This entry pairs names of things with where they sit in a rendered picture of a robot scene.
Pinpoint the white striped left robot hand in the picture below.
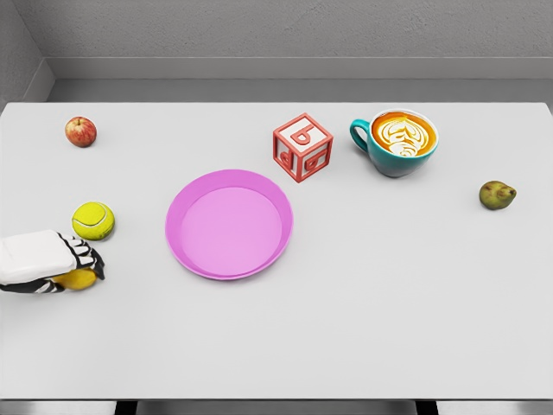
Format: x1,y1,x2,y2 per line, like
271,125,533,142
0,229,106,295

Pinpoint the yellow lemon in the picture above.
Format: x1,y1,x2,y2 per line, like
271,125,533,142
53,267,98,291

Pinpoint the pink round plate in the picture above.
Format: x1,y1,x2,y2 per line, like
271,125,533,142
164,169,295,281

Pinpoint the yellow tennis ball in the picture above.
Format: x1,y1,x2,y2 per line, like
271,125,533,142
71,201,116,241

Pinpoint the red apple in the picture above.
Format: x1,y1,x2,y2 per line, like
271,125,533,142
65,116,98,149

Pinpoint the red letter block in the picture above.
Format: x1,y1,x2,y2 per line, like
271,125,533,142
272,112,334,184

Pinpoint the teal cup of latte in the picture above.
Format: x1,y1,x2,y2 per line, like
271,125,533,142
349,108,439,179

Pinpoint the green brown pear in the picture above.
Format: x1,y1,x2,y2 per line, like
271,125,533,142
478,180,518,212

